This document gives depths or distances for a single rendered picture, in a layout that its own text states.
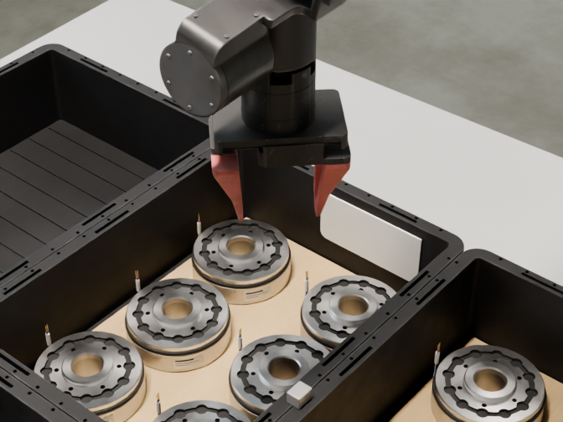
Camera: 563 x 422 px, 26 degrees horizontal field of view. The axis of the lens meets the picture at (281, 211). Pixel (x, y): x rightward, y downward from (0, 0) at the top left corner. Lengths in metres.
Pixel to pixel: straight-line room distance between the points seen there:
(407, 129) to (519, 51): 1.61
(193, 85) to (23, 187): 0.63
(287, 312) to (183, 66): 0.46
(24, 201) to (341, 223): 0.38
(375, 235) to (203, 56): 0.47
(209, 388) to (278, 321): 0.11
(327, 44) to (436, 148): 1.62
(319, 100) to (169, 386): 0.35
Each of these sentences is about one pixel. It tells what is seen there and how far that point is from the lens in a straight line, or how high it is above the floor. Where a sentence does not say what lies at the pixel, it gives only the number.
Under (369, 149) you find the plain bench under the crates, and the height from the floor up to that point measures 0.70.
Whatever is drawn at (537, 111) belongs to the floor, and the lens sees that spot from 3.10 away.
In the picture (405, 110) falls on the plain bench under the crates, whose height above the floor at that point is 0.70.
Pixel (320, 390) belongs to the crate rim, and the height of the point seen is 0.93.
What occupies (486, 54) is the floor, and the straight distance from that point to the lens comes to 3.31.
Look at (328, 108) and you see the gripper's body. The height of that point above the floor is 1.16.
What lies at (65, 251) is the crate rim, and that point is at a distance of 1.18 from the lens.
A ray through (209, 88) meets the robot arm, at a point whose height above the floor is 1.24.
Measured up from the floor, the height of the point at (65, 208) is 0.83.
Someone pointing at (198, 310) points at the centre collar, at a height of 0.87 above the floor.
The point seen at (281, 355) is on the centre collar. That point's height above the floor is 0.87.
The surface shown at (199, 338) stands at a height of 0.86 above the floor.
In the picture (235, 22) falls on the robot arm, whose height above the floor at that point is 1.27.
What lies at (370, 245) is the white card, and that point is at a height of 0.88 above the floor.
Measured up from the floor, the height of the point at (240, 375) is 0.86.
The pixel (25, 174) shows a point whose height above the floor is 0.83.
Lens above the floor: 1.69
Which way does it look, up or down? 38 degrees down
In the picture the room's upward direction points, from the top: straight up
